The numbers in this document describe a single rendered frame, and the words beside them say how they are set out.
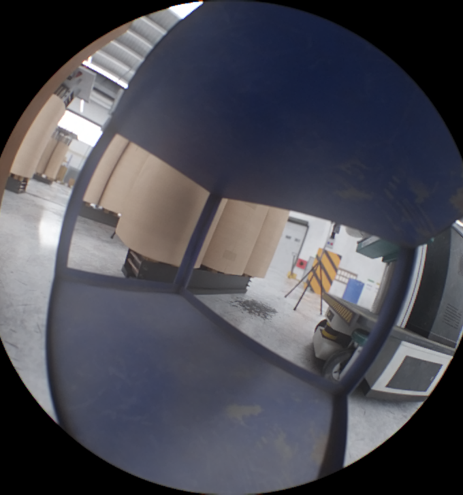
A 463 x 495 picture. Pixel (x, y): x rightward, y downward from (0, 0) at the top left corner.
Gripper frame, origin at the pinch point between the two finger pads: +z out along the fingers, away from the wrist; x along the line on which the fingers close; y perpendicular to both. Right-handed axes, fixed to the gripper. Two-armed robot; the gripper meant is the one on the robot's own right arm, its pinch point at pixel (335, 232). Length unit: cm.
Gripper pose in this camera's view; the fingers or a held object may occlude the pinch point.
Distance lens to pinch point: 104.3
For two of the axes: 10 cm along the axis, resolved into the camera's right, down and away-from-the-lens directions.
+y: 8.4, 3.5, -4.2
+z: -3.8, 9.2, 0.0
